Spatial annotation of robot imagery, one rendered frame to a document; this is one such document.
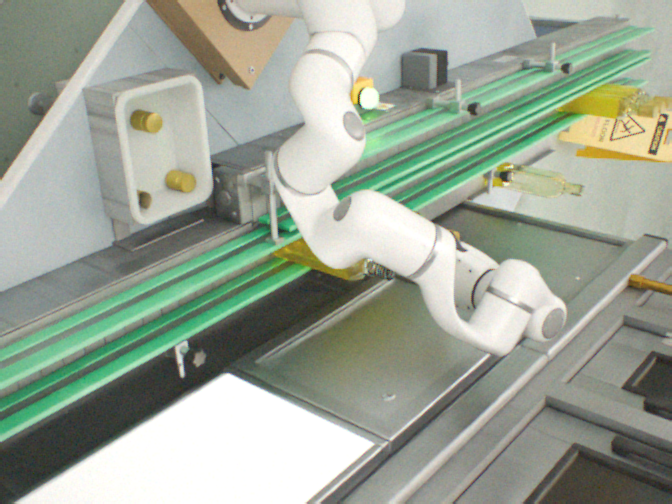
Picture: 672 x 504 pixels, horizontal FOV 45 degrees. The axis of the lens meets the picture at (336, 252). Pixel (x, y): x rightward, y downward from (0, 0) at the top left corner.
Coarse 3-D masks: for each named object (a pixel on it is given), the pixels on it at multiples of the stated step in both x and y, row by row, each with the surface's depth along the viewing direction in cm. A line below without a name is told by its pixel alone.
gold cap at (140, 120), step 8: (136, 112) 135; (144, 112) 134; (152, 112) 134; (136, 120) 134; (144, 120) 133; (152, 120) 133; (160, 120) 135; (136, 128) 135; (144, 128) 133; (152, 128) 134; (160, 128) 135
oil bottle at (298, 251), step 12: (300, 240) 148; (276, 252) 154; (288, 252) 152; (300, 252) 149; (312, 252) 147; (312, 264) 148; (324, 264) 146; (360, 264) 142; (348, 276) 143; (360, 276) 143
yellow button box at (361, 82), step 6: (360, 78) 175; (366, 78) 175; (354, 84) 171; (360, 84) 172; (366, 84) 174; (372, 84) 175; (354, 90) 171; (354, 96) 171; (354, 102) 172; (360, 108) 174; (366, 108) 176; (372, 108) 177
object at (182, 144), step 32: (128, 96) 125; (160, 96) 139; (192, 96) 137; (128, 128) 135; (192, 128) 140; (128, 160) 128; (160, 160) 142; (192, 160) 143; (128, 192) 131; (160, 192) 143; (192, 192) 144
